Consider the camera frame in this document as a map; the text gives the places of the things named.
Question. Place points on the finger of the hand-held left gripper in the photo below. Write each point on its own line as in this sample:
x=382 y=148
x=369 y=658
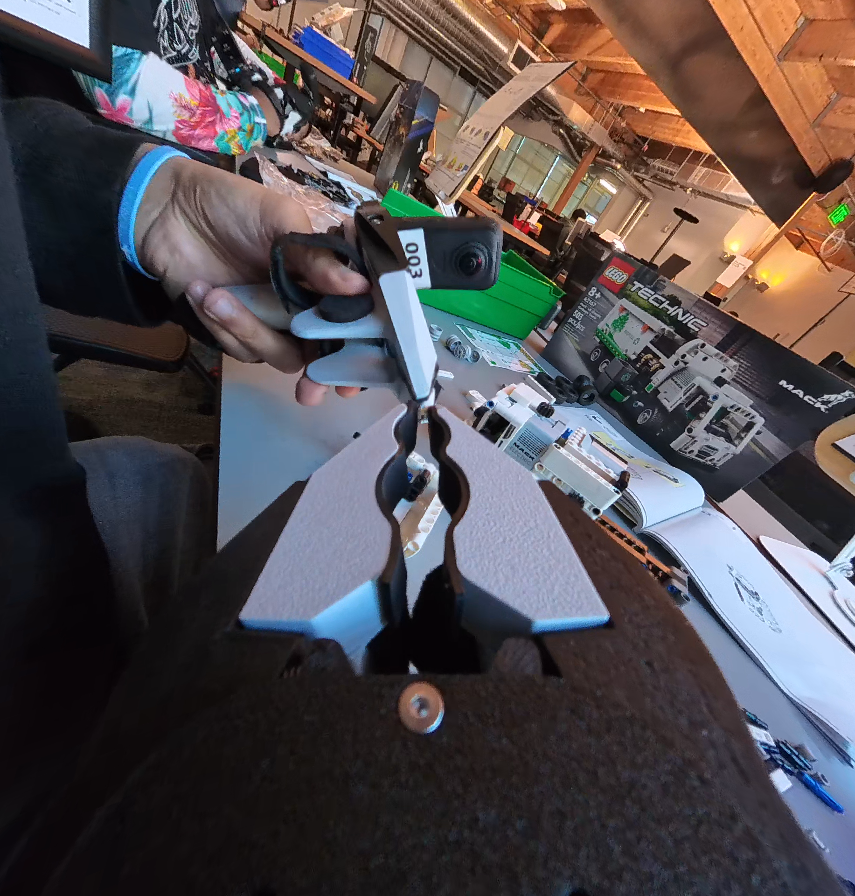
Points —
x=410 y=329

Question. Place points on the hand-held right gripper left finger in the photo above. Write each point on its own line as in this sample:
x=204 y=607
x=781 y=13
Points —
x=315 y=546

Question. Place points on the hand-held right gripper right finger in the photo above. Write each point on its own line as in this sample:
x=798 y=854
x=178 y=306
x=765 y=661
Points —
x=518 y=546

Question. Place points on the small grey lego piece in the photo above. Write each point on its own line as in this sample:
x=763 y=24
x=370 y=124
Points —
x=425 y=411

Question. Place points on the person's left forearm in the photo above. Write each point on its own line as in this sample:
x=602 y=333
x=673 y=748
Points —
x=70 y=196

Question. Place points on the grey lego wheel hub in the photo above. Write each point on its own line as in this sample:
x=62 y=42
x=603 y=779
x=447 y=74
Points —
x=454 y=344
x=471 y=353

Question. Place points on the white lego truck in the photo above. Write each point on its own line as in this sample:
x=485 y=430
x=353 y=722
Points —
x=525 y=427

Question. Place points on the pile of black lego tyres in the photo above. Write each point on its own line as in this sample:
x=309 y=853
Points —
x=567 y=392

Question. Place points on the lego truck set box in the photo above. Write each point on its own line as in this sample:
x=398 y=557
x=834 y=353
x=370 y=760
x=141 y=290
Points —
x=700 y=371

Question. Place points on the scattered dark blue lego pieces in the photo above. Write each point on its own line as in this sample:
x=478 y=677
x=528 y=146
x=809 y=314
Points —
x=784 y=752

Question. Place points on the blue lego axle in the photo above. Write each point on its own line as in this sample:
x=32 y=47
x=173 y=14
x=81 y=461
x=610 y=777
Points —
x=822 y=794

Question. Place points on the person's left hand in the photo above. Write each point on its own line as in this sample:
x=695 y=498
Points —
x=217 y=217

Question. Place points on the green plastic bin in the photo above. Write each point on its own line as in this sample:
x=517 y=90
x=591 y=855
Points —
x=497 y=301

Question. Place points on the green white sticker sheet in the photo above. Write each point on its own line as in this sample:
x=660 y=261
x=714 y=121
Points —
x=501 y=350

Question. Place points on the dark printed carton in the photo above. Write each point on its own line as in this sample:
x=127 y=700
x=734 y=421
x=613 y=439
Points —
x=406 y=140

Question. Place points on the white sign board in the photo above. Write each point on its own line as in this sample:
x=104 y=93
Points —
x=501 y=119

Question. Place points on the clear plastic parts bag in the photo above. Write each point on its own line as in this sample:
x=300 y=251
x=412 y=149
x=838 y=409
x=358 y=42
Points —
x=308 y=185

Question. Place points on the person's grey trousers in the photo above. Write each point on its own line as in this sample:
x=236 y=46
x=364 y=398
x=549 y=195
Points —
x=147 y=518

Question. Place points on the wooden workbench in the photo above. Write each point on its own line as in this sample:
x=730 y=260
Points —
x=315 y=73

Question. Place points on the blue storage bin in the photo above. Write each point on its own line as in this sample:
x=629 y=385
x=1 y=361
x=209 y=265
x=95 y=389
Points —
x=326 y=49

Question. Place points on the open instruction booklet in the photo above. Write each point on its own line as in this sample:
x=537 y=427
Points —
x=749 y=595

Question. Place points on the black floor lamp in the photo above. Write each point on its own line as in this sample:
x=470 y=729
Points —
x=685 y=217

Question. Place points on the brown chair armrest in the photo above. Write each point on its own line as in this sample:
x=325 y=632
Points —
x=119 y=339

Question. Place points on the blue wristband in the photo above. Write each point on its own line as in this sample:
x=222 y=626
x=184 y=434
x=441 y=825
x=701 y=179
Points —
x=135 y=217

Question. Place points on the person's dark top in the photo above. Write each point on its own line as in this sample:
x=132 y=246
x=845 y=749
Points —
x=21 y=490

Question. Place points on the wooden instruction board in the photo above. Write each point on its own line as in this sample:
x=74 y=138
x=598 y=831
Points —
x=850 y=448

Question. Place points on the green exit sign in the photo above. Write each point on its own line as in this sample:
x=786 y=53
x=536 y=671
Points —
x=839 y=214

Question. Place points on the framed white paper sign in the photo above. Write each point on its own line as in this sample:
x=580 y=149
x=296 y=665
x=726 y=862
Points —
x=42 y=14

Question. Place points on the white lego frame black pins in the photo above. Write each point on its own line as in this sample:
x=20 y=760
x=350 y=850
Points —
x=420 y=511

